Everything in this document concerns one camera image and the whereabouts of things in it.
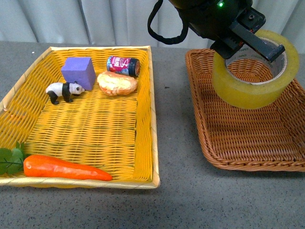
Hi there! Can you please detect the small red labelled can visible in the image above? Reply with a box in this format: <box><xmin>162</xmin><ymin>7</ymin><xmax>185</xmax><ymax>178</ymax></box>
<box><xmin>106</xmin><ymin>56</ymin><xmax>140</xmax><ymax>77</ymax></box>

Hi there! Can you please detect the purple foam cube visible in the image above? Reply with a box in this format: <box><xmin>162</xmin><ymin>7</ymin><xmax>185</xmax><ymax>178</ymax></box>
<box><xmin>61</xmin><ymin>57</ymin><xmax>96</xmax><ymax>91</ymax></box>

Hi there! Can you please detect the toy bread loaf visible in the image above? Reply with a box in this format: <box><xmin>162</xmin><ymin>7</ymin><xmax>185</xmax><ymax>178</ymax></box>
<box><xmin>97</xmin><ymin>71</ymin><xmax>138</xmax><ymax>96</ymax></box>

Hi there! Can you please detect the yellow packing tape roll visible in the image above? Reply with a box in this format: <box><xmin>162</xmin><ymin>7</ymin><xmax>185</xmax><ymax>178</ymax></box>
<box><xmin>212</xmin><ymin>30</ymin><xmax>299</xmax><ymax>109</ymax></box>

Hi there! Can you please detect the yellow woven basket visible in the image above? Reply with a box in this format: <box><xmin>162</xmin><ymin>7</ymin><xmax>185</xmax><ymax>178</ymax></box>
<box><xmin>0</xmin><ymin>46</ymin><xmax>160</xmax><ymax>189</ymax></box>

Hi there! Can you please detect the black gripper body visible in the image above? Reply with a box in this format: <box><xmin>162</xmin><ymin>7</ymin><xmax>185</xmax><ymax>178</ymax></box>
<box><xmin>170</xmin><ymin>0</ymin><xmax>266</xmax><ymax>59</ymax></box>

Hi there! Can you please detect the grey curtain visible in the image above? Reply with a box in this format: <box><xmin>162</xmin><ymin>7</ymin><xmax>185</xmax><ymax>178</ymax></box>
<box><xmin>0</xmin><ymin>0</ymin><xmax>305</xmax><ymax>54</ymax></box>

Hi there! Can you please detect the brown wicker basket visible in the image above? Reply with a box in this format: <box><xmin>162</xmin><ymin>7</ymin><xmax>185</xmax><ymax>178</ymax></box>
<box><xmin>185</xmin><ymin>49</ymin><xmax>305</xmax><ymax>172</ymax></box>

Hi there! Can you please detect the toy panda figure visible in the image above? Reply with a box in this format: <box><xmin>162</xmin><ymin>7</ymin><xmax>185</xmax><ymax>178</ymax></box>
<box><xmin>45</xmin><ymin>81</ymin><xmax>85</xmax><ymax>105</ymax></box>

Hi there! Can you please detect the black cable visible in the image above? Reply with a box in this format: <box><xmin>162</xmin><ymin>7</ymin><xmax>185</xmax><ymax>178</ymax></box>
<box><xmin>147</xmin><ymin>0</ymin><xmax>189</xmax><ymax>45</ymax></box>

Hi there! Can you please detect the toy orange carrot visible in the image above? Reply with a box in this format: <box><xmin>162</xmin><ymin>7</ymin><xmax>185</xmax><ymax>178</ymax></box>
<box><xmin>0</xmin><ymin>141</ymin><xmax>113</xmax><ymax>182</ymax></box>

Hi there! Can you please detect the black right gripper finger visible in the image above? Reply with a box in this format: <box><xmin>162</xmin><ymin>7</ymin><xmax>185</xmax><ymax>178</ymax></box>
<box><xmin>230</xmin><ymin>21</ymin><xmax>285</xmax><ymax>62</ymax></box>

